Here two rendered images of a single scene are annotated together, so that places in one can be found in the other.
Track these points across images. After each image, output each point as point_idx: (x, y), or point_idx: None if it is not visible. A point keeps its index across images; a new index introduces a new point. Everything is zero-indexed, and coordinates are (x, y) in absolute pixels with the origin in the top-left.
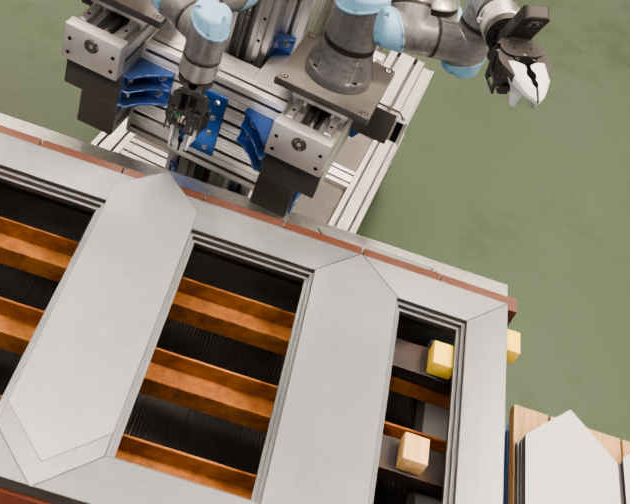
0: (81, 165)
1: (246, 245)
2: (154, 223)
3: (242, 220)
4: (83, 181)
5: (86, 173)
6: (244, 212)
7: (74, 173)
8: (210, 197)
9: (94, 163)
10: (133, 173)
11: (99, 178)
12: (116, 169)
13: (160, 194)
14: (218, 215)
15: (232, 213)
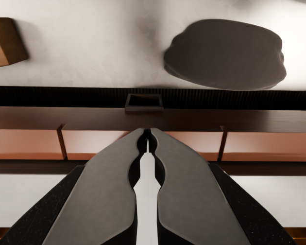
0: None
1: (298, 225)
2: (155, 237)
3: (299, 188)
4: (20, 211)
5: (12, 196)
6: (302, 144)
7: None
8: (235, 135)
9: (7, 145)
10: (80, 138)
11: (37, 198)
12: (48, 142)
13: (146, 191)
14: (254, 193)
15: (281, 181)
